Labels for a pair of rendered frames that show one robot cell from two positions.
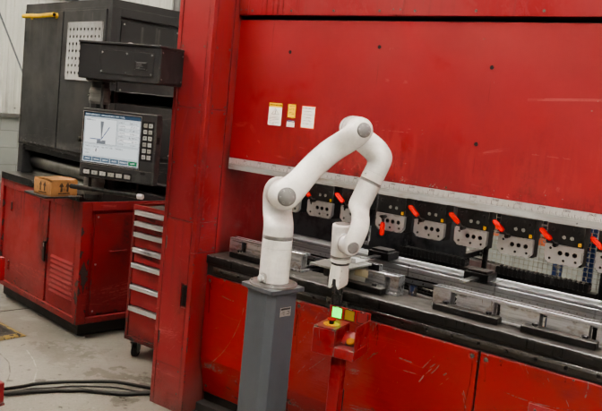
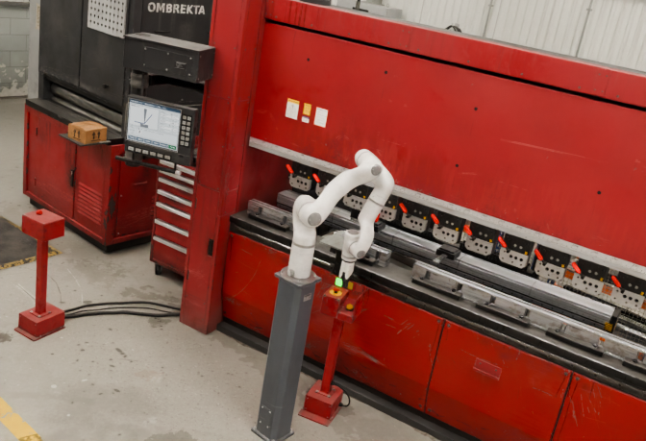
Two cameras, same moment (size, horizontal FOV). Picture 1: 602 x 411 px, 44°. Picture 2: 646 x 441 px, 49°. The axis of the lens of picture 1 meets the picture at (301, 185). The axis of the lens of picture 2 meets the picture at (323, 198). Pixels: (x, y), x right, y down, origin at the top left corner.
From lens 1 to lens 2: 115 cm
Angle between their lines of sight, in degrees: 15
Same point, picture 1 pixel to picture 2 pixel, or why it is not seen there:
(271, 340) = (296, 318)
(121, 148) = (162, 133)
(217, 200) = (239, 172)
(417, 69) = (416, 97)
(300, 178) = (325, 204)
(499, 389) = (456, 347)
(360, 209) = (367, 224)
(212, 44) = (241, 47)
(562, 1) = (536, 69)
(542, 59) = (515, 110)
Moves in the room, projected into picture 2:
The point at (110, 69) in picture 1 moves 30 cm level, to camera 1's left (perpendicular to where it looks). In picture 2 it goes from (153, 64) to (101, 57)
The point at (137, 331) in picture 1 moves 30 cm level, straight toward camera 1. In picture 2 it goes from (161, 257) to (164, 275)
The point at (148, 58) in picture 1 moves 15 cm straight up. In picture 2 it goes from (186, 60) to (189, 35)
